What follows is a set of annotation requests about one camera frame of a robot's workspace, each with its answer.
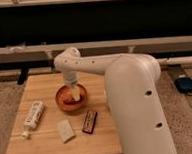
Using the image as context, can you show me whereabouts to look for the dark red chocolate bar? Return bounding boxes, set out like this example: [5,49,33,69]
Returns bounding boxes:
[82,110,98,134]

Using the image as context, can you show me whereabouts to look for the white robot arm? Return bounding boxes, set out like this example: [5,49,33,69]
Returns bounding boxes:
[54,47,177,154]

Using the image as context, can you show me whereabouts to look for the blue device on floor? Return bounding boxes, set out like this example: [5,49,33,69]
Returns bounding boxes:
[174,76,192,94]

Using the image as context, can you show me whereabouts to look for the orange bowl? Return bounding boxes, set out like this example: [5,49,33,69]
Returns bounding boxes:
[55,84,88,112]

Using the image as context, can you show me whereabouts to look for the white sponge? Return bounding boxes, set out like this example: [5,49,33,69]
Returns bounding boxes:
[57,120,75,143]

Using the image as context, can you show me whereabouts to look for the white toothpaste tube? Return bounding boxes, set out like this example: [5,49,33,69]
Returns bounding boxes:
[22,100,45,139]

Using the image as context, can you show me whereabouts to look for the red pepper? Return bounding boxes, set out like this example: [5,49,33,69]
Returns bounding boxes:
[64,97,75,105]

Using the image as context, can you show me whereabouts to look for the wooden table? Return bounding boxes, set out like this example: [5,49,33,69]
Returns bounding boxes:
[6,73,121,154]

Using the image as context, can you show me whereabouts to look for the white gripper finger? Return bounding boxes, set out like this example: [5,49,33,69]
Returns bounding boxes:
[70,86,80,101]

